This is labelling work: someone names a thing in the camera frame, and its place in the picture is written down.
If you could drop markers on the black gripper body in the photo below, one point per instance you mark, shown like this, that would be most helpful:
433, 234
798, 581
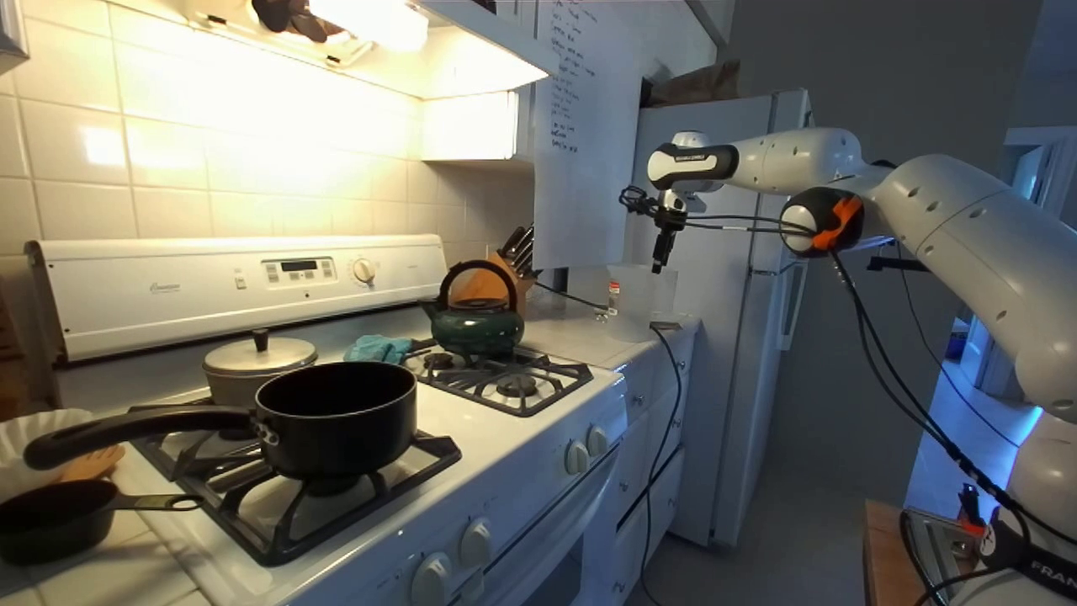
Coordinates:
670, 218

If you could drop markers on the white stove knob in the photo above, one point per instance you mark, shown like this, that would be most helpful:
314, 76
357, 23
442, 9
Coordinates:
433, 581
474, 543
595, 440
575, 455

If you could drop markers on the teal blue cloth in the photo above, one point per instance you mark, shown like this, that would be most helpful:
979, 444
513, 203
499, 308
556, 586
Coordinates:
377, 351

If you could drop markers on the wooden platform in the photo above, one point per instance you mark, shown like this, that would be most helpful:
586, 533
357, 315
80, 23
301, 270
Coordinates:
886, 560

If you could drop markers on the dark green tea kettle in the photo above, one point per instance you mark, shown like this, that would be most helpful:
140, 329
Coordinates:
474, 330

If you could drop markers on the black burner grate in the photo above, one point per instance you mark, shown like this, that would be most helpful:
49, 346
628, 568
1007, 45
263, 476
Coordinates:
550, 394
372, 501

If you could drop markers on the white range hood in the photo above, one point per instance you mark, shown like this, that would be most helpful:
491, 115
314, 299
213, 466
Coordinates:
473, 67

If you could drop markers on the white drawer cabinet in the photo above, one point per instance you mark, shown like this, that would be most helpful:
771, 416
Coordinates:
662, 507

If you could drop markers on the white gas stove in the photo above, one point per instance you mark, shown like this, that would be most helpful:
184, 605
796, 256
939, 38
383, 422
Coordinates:
170, 289

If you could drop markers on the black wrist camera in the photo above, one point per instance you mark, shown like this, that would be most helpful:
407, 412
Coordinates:
637, 203

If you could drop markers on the white refrigerator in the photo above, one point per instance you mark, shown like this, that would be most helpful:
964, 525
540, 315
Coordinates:
729, 371

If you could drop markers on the brown cardboard box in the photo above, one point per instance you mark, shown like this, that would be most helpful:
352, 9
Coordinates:
693, 86

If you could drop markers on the small black frying pan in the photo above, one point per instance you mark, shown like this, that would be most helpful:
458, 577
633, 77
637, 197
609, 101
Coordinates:
53, 523

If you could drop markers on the silver lidded saucepan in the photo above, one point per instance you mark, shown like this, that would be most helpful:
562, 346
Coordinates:
258, 357

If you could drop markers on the white plate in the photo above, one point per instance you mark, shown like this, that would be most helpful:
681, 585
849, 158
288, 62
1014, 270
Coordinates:
29, 443

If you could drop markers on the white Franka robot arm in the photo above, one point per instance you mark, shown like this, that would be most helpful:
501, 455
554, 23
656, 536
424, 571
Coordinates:
964, 238

